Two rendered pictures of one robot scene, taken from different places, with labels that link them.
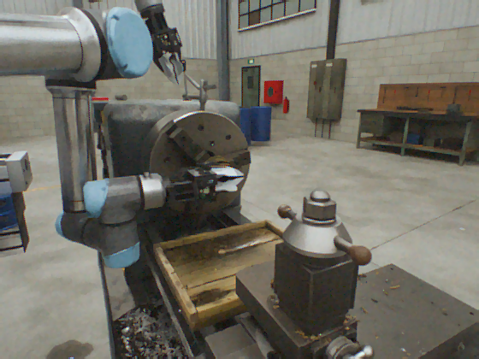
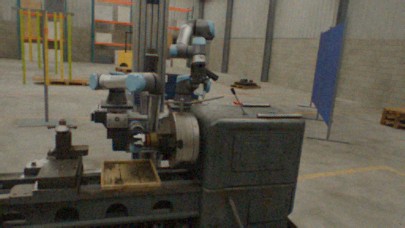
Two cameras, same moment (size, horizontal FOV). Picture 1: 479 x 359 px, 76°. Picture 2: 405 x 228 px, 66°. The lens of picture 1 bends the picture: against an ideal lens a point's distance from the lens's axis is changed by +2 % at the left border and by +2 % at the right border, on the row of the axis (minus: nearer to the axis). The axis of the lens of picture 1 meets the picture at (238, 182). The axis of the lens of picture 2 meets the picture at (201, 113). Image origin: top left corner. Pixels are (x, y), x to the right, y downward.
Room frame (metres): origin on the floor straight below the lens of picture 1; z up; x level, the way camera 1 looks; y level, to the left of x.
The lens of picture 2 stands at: (1.33, -1.56, 1.60)
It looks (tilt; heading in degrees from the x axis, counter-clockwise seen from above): 12 degrees down; 100
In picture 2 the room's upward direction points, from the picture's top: 4 degrees clockwise
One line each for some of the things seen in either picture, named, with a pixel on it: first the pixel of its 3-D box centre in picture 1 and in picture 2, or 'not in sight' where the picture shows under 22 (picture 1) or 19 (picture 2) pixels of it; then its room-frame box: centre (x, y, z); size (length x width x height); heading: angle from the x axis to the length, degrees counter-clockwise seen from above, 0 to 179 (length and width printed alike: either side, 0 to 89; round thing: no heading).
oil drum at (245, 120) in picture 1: (239, 126); not in sight; (7.65, -0.02, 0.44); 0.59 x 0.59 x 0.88
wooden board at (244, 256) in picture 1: (239, 260); (129, 173); (0.68, 0.00, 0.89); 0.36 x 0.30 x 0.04; 118
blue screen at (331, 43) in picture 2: not in sight; (323, 74); (2.93, 6.81, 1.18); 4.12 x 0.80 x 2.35; 86
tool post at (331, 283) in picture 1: (314, 274); (63, 138); (0.34, -0.10, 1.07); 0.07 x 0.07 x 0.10; 28
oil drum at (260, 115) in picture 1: (260, 123); not in sight; (8.41, -0.59, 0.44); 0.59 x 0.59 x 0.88
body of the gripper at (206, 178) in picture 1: (188, 186); (137, 134); (0.67, 0.11, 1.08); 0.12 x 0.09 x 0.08; 117
